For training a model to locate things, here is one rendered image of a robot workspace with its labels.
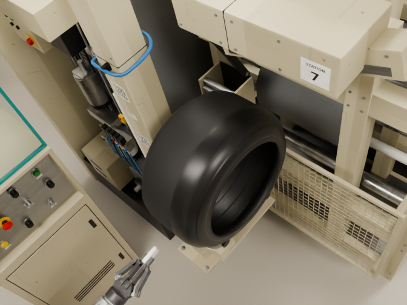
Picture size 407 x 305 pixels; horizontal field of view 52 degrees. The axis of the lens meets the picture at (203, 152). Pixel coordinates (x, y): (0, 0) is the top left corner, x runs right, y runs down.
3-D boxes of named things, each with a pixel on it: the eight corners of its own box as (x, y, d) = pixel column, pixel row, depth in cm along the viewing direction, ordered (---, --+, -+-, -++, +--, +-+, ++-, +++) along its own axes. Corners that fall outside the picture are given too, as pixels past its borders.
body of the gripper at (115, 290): (114, 308, 139) (133, 285, 141) (99, 292, 143) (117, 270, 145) (124, 311, 145) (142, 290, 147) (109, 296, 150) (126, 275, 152)
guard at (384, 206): (238, 189, 256) (222, 115, 200) (240, 186, 256) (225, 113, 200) (375, 280, 211) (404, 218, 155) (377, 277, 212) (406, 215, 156)
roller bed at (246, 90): (208, 121, 212) (197, 79, 188) (227, 103, 217) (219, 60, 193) (238, 139, 202) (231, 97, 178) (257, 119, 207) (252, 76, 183)
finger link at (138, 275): (121, 288, 144) (124, 290, 143) (143, 262, 146) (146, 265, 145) (126, 290, 147) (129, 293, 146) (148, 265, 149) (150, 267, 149)
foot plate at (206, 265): (177, 249, 272) (176, 248, 271) (204, 219, 281) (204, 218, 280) (207, 275, 259) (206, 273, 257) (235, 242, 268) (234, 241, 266)
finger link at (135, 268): (125, 288, 147) (122, 286, 148) (145, 262, 150) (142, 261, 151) (120, 286, 144) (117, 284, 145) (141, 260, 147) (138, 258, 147)
